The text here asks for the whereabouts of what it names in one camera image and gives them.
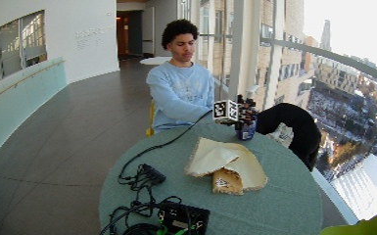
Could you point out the yellow chair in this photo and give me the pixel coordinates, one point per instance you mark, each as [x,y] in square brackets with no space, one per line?
[151,117]

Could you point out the grey metal railing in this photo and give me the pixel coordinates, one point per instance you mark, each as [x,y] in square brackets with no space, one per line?
[327,55]

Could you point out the lime green chair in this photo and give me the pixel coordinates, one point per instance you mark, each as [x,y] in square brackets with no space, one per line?
[366,225]

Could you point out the small black hub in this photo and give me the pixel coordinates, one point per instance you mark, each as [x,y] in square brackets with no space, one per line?
[154,174]

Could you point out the the person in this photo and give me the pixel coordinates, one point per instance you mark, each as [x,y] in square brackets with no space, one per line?
[179,94]

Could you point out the white round table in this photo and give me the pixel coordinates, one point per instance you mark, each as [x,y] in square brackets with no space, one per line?
[155,60]

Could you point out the dark doorway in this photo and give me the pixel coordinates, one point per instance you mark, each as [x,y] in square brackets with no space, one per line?
[130,34]

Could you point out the black electronics box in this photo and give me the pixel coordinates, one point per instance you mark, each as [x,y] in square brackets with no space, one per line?
[183,217]

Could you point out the beige fringed cloth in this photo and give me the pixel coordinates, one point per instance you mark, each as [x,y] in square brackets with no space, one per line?
[223,160]

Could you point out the wooden handrail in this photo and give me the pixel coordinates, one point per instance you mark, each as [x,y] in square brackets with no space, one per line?
[18,82]

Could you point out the spray bottle with blue label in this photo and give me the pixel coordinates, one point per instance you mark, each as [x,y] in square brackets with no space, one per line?
[246,133]

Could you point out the white marker cube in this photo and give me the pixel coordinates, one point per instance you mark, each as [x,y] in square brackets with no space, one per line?
[226,110]

